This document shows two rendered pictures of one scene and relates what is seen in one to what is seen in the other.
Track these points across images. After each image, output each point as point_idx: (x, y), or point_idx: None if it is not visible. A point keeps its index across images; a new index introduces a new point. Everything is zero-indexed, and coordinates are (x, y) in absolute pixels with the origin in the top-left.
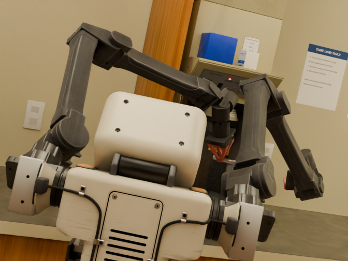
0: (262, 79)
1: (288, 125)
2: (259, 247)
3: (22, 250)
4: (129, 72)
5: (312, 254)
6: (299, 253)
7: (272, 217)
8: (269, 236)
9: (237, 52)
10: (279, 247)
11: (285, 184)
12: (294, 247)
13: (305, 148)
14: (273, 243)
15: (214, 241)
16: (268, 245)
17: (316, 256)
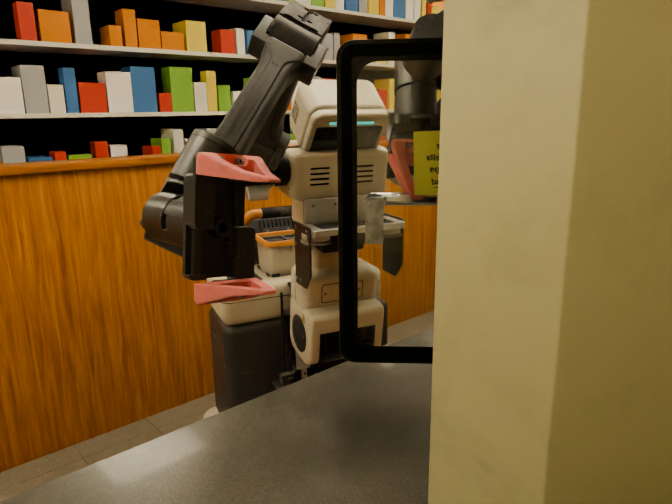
0: (298, 8)
1: (252, 73)
2: (283, 403)
3: None
4: None
5: (134, 464)
6: (177, 440)
7: None
8: (283, 492)
9: None
10: (234, 436)
11: (253, 276)
12: (190, 471)
13: (208, 132)
14: (257, 447)
15: (373, 368)
16: (266, 429)
17: (120, 461)
